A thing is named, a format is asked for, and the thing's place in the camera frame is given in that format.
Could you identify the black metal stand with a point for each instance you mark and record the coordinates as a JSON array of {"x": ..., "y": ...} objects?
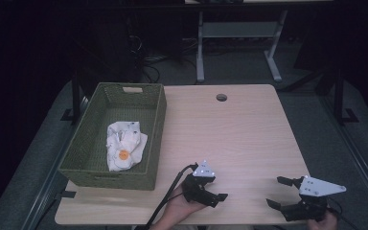
[
  {"x": 75, "y": 96},
  {"x": 339, "y": 96}
]

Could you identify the black table edge bracket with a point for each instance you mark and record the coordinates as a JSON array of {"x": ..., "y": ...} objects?
[{"x": 66, "y": 194}]

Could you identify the green woven basket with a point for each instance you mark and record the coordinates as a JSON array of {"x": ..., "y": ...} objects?
[{"x": 86, "y": 150}]

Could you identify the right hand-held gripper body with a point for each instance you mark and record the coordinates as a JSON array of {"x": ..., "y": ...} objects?
[{"x": 313, "y": 199}]

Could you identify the person's right hand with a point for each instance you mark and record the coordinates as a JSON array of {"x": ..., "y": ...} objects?
[{"x": 322, "y": 223}]

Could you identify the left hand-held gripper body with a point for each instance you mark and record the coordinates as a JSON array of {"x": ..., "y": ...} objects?
[{"x": 198, "y": 183}]

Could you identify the white metal desk frame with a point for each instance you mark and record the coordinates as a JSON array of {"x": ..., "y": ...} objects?
[{"x": 236, "y": 30}]

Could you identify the metal floor rail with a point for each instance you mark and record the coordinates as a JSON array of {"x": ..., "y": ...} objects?
[
  {"x": 44, "y": 191},
  {"x": 361, "y": 159}
]

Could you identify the white cloth orange spot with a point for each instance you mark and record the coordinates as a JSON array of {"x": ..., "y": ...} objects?
[{"x": 126, "y": 143}]

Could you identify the person's left hand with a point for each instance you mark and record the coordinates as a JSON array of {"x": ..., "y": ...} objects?
[{"x": 180, "y": 209}]

